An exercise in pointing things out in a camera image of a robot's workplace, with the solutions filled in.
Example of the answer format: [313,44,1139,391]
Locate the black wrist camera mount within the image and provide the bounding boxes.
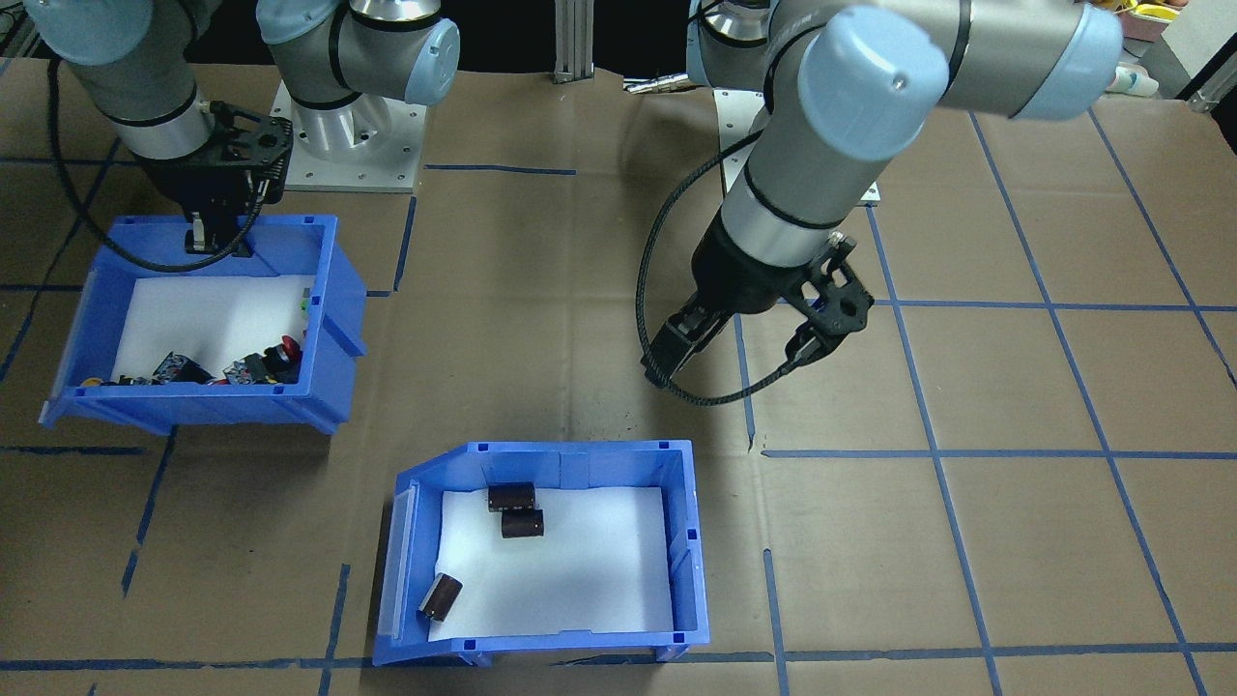
[773,235,877,373]
[208,100,294,209]

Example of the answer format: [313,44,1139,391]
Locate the blue battery storage bin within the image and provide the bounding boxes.
[372,440,711,668]

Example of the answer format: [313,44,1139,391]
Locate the silver V-frame bar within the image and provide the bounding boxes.
[553,0,595,83]

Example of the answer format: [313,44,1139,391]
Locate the red flat button switch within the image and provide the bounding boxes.
[222,354,276,387]

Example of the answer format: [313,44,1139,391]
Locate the blue button storage bin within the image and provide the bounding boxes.
[39,213,370,438]

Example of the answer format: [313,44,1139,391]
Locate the white patterned cup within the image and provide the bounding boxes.
[1111,63,1161,99]

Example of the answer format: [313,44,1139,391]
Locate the white foam liner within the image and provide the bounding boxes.
[425,486,677,644]
[111,275,320,383]

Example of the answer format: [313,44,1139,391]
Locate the pink tray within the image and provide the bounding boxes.
[1121,0,1178,44]

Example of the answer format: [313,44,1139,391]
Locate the aluminium corner rail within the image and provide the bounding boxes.
[1189,70,1237,113]

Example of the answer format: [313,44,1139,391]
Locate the black push button switch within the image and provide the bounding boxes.
[143,350,216,387]

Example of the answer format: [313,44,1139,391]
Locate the white square base plate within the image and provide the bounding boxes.
[271,77,429,194]
[715,87,882,206]

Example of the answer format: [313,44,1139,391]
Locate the red mushroom button switch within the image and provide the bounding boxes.
[261,334,303,380]

